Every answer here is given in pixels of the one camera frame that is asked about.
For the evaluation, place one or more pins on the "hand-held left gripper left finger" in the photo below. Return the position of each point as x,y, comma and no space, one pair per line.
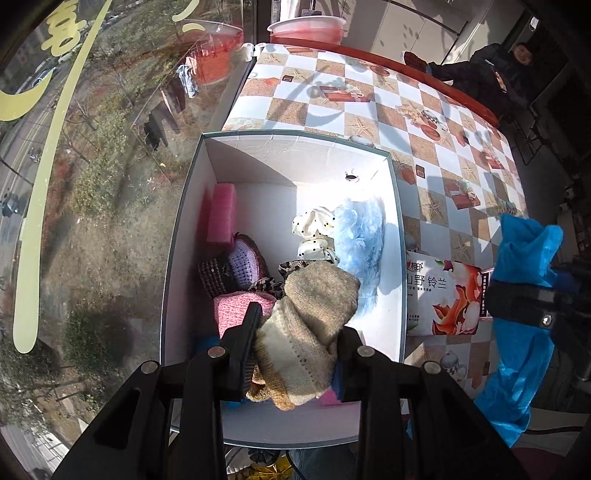
240,355

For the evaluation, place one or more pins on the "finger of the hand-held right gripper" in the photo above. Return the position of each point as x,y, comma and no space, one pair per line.
521,304
575,274

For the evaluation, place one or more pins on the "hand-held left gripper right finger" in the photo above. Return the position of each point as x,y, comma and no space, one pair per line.
351,364

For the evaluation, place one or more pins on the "pink knitted cloth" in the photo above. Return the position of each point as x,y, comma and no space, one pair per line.
235,314

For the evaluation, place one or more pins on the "beige knitted hat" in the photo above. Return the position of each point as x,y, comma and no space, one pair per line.
304,323

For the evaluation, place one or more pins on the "leopard print scrunchie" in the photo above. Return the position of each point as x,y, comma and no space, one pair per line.
270,287

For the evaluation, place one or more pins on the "brown knitted pad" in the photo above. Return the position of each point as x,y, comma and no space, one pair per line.
214,277

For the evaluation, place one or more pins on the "purple crochet pad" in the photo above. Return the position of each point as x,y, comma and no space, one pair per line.
247,263

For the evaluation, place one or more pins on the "light blue fluffy cloth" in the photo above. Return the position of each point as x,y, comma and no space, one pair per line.
360,240

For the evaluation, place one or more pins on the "pink foam sponge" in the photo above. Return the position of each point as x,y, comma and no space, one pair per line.
221,217

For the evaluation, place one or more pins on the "white polka dot scrunchie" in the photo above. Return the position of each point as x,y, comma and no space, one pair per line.
314,226

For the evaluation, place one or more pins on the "white cardboard box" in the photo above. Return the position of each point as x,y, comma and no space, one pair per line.
258,161

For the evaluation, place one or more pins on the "floral tissue pack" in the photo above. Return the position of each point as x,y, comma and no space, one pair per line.
438,295

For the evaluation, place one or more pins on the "red wooden table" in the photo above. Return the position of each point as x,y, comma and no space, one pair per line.
461,99

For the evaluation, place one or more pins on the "checkered printed tablecloth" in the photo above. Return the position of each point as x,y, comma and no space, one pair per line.
300,110

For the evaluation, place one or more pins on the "pink plastic basin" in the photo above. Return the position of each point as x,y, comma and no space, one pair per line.
304,27

